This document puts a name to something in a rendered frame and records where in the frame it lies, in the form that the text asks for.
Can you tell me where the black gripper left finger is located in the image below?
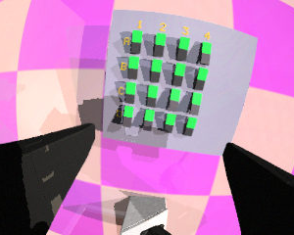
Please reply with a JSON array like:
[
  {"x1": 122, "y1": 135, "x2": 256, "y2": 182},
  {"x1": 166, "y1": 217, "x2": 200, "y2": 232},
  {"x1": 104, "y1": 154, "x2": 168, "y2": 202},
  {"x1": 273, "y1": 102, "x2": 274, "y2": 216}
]
[{"x1": 0, "y1": 124, "x2": 96, "y2": 235}]

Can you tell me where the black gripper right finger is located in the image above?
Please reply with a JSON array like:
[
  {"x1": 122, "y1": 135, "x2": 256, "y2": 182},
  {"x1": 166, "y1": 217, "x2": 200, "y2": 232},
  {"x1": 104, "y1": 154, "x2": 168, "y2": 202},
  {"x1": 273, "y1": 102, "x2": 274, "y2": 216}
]
[{"x1": 222, "y1": 142, "x2": 294, "y2": 235}]

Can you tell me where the grey switch panel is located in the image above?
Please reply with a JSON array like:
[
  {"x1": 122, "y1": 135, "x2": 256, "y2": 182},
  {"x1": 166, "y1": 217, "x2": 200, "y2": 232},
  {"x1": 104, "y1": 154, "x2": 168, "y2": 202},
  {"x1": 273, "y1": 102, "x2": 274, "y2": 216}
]
[{"x1": 103, "y1": 9, "x2": 258, "y2": 157}]

